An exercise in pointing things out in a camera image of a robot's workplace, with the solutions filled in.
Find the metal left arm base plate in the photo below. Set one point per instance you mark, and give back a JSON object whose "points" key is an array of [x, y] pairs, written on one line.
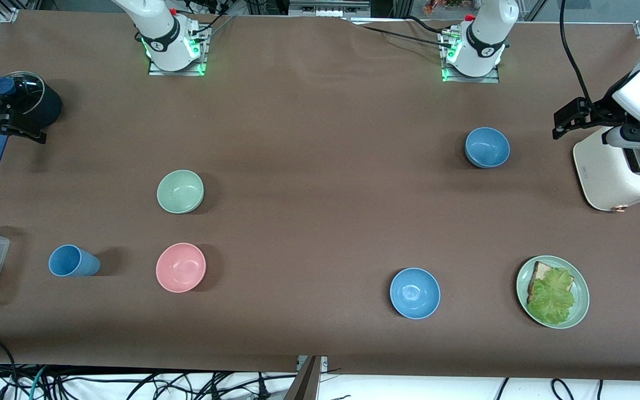
{"points": [[492, 79]]}

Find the silver metal box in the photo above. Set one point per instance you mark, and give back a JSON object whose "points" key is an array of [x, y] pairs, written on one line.
{"points": [[328, 8]]}

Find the cream white toaster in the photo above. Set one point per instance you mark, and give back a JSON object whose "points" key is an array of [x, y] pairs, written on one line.
{"points": [[609, 172]]}

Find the pink bowl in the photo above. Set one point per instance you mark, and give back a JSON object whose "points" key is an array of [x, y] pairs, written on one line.
{"points": [[180, 268]]}

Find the blue bowl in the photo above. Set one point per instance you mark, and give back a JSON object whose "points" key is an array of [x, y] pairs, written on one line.
{"points": [[415, 293], [486, 147]]}

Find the green plate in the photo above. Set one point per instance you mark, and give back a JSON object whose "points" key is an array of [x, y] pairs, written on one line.
{"points": [[582, 303]]}

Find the bread slice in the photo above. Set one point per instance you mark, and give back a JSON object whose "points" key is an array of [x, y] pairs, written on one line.
{"points": [[541, 272]]}

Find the green lettuce leaf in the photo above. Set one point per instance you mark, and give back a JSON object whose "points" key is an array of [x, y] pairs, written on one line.
{"points": [[553, 297]]}

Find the green bowl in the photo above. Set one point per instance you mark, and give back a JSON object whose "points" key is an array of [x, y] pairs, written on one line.
{"points": [[180, 191]]}

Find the blue cup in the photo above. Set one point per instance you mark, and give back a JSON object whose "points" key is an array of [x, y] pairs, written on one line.
{"points": [[73, 261]]}

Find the small metal table bracket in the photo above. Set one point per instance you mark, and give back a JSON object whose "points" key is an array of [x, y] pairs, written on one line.
{"points": [[324, 362]]}

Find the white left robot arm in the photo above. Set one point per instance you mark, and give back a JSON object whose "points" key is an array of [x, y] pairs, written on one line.
{"points": [[484, 33]]}

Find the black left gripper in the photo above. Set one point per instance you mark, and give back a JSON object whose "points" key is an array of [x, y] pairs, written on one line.
{"points": [[599, 113]]}

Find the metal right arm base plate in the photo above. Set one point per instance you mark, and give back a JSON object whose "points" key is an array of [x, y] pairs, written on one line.
{"points": [[178, 73]]}

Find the glass lid blue knob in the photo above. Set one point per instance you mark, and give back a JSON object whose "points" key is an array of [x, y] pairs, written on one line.
{"points": [[28, 89]]}

